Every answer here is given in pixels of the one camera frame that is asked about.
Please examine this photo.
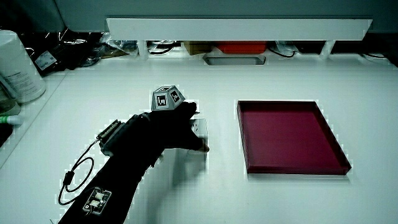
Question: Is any person's left hand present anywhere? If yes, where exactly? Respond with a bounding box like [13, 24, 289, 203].
[132, 85, 211, 162]

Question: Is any white socket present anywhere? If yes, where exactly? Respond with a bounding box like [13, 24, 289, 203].
[187, 117, 210, 154]

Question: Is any person's left forearm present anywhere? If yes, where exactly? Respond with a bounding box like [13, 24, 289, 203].
[57, 119, 156, 224]

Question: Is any brown cardboard box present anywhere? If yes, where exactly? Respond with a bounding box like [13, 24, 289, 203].
[183, 40, 214, 56]

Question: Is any clear plastic bag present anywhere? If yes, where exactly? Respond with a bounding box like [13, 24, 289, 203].
[101, 32, 139, 58]

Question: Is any small circuit board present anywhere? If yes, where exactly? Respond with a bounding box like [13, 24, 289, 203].
[81, 186, 113, 216]

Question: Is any grey flat tray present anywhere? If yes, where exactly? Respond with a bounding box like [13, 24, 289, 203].
[203, 54, 267, 67]

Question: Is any orange box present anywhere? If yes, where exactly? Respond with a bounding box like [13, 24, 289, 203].
[216, 40, 269, 55]

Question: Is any white desk shelf riser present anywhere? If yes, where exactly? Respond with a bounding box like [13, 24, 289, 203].
[106, 17, 374, 60]

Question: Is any black bag with white label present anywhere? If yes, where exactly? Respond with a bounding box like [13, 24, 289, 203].
[26, 29, 104, 77]

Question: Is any dark red tray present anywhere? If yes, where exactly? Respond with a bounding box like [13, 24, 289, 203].
[236, 100, 353, 175]

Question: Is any green and white tube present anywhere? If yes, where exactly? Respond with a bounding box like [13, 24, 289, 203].
[0, 114, 25, 126]

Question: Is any white cylindrical canister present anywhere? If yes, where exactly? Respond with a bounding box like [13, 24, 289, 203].
[0, 29, 47, 105]

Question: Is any clear glass container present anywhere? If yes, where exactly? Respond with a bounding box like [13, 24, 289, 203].
[0, 79, 22, 115]

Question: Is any black glove cable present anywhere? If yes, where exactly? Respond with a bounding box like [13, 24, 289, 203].
[57, 138, 101, 207]

